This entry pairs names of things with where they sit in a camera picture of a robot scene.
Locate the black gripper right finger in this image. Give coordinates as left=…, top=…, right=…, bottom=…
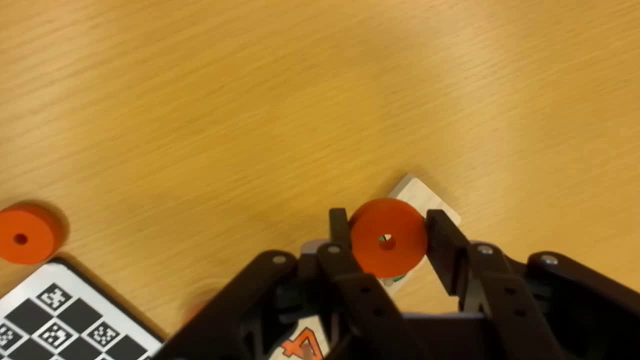
left=427, top=208, right=640, bottom=360

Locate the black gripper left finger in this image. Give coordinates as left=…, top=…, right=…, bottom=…
left=152, top=208, right=429, bottom=360

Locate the orange round disc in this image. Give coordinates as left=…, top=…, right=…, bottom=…
left=0, top=202, right=68, bottom=265
left=348, top=195, right=431, bottom=280

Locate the wooden number puzzle strip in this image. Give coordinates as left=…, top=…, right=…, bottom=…
left=269, top=174, right=465, bottom=360

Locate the black white checker calibration board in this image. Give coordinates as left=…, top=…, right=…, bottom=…
left=0, top=260, right=167, bottom=360

